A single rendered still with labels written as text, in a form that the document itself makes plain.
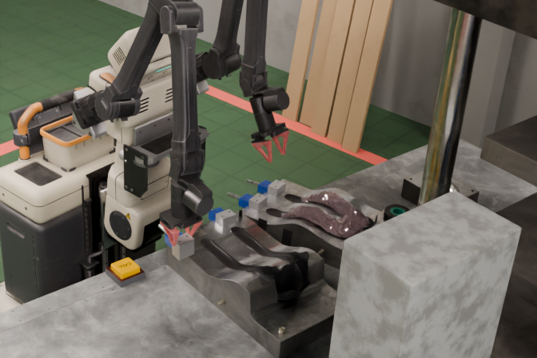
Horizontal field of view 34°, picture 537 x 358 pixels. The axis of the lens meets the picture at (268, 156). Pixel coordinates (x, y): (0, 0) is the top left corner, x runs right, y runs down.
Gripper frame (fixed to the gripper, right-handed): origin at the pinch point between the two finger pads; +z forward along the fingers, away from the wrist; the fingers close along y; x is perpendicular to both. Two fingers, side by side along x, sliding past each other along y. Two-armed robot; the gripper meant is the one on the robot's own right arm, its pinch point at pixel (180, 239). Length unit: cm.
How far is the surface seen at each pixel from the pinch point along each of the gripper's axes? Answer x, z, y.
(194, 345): -24.2, 12.7, -12.7
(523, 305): -79, -12, 44
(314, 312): -37.0, 7.5, 16.5
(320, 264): -27.9, 2.7, 26.2
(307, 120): 160, 115, 204
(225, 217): 5.3, 4.8, 19.6
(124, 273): 8.0, 11.3, -13.4
